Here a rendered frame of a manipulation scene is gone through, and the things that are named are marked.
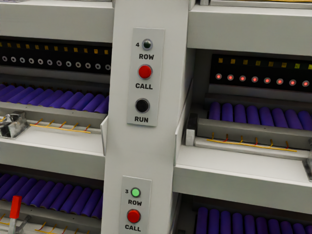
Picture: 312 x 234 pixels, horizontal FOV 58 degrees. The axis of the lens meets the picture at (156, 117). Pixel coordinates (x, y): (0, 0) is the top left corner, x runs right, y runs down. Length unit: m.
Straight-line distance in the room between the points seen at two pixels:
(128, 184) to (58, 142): 0.12
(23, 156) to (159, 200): 0.21
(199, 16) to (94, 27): 0.14
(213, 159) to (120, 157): 0.12
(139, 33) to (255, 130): 0.21
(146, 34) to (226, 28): 0.10
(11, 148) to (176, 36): 0.29
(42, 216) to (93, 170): 0.17
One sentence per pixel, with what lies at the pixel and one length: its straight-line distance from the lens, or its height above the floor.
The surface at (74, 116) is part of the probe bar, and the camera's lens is 0.45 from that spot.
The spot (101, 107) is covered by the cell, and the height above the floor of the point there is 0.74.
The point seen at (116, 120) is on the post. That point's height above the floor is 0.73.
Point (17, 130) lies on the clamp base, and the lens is 0.48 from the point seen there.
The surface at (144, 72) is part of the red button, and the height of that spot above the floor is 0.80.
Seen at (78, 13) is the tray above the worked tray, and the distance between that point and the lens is 0.41.
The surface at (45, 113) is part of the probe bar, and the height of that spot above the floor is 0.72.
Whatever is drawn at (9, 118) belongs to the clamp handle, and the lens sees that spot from 0.47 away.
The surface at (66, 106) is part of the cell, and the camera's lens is 0.49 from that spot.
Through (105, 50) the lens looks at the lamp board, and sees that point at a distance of 0.54.
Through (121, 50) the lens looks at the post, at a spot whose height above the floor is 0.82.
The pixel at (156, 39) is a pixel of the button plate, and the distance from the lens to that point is 0.36.
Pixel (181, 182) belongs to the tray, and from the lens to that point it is 0.39.
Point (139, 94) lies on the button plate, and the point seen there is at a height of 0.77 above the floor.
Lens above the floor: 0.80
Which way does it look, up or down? 8 degrees down
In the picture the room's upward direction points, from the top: 5 degrees clockwise
